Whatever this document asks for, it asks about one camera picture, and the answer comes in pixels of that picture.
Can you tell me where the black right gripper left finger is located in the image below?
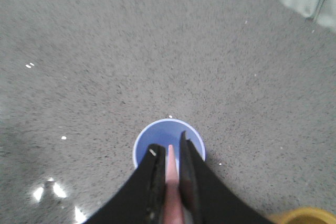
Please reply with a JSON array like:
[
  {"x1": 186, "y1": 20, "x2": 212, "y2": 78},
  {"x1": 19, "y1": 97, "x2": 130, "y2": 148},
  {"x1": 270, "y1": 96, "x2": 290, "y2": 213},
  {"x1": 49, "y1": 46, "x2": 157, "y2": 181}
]
[{"x1": 86, "y1": 144, "x2": 166, "y2": 223}]

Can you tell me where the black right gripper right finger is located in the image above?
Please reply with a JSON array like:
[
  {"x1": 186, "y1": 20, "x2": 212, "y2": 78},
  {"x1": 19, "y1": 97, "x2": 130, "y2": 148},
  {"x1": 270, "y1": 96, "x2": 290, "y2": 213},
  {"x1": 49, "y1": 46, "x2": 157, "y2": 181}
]
[{"x1": 179, "y1": 131, "x2": 271, "y2": 223}]

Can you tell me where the pink chopstick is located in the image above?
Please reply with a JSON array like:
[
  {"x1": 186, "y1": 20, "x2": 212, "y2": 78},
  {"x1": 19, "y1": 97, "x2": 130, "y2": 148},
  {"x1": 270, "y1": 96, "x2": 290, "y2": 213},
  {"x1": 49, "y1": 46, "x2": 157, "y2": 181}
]
[{"x1": 163, "y1": 145, "x2": 185, "y2": 224}]

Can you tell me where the blue plastic cup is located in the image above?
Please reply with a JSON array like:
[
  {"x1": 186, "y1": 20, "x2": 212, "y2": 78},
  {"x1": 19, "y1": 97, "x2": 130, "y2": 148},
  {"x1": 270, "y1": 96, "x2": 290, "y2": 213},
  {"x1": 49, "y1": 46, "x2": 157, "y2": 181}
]
[{"x1": 133, "y1": 118, "x2": 206, "y2": 168}]

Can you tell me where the bamboo cylindrical holder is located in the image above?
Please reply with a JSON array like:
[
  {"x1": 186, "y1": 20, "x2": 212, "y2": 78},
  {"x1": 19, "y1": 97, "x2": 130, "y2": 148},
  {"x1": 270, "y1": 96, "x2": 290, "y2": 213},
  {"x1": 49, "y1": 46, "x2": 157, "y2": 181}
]
[{"x1": 268, "y1": 207, "x2": 335, "y2": 224}]

